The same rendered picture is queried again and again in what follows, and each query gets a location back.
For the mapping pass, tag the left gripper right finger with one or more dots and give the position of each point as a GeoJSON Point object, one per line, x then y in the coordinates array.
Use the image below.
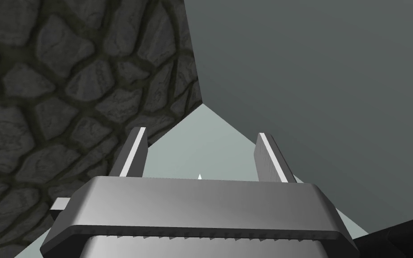
{"type": "Point", "coordinates": [270, 161]}

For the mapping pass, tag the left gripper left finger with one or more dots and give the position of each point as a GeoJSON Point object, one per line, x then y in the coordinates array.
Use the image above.
{"type": "Point", "coordinates": [132, 156]}

